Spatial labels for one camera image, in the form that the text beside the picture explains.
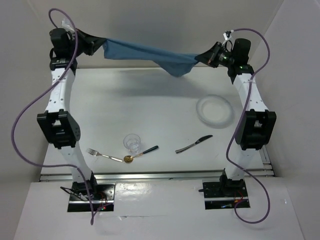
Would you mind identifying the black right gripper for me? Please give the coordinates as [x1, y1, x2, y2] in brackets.
[196, 42, 236, 68]

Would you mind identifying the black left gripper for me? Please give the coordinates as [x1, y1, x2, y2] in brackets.
[68, 28, 106, 58]

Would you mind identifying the blue cloth napkin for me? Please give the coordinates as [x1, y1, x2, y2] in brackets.
[102, 38, 199, 78]

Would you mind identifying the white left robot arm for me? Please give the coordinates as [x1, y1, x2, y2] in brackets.
[37, 28, 106, 200]

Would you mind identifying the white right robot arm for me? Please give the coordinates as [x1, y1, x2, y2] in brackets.
[195, 38, 277, 197]

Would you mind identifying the white round plate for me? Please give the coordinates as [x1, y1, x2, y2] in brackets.
[195, 94, 234, 129]

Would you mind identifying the silver table knife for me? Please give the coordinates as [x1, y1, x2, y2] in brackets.
[175, 135, 213, 154]

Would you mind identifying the clear drinking glass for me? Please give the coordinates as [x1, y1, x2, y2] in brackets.
[123, 133, 141, 154]

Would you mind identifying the silver fork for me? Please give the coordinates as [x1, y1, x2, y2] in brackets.
[86, 148, 124, 163]

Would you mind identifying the gold spoon dark handle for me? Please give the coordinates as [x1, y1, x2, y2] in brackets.
[123, 145, 159, 164]

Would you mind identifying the aluminium rail frame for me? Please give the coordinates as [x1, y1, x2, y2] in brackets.
[38, 144, 276, 183]

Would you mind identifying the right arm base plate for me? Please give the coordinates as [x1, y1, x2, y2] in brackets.
[198, 181, 251, 210]

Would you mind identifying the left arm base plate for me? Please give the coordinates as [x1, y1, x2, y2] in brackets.
[60, 183, 116, 213]

